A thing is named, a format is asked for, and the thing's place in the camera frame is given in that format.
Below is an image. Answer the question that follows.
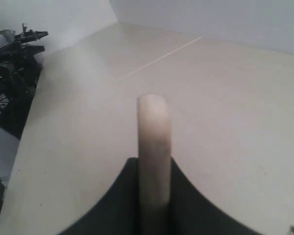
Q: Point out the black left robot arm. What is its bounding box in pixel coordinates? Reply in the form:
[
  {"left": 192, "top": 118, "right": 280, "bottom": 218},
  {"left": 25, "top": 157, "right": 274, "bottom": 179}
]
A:
[{"left": 0, "top": 24, "right": 49, "bottom": 139}]

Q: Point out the white paint brush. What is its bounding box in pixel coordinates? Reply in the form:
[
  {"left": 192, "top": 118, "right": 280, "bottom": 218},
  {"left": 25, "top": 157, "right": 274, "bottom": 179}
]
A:
[{"left": 137, "top": 94, "right": 171, "bottom": 235}]

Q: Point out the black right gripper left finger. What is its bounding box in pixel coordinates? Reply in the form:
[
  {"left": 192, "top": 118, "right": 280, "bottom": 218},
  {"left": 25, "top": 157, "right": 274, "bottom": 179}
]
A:
[{"left": 60, "top": 158, "right": 139, "bottom": 235}]

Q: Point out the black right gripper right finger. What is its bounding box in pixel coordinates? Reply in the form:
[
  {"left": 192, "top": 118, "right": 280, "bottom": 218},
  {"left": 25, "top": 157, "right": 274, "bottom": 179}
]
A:
[{"left": 169, "top": 158, "right": 255, "bottom": 235}]

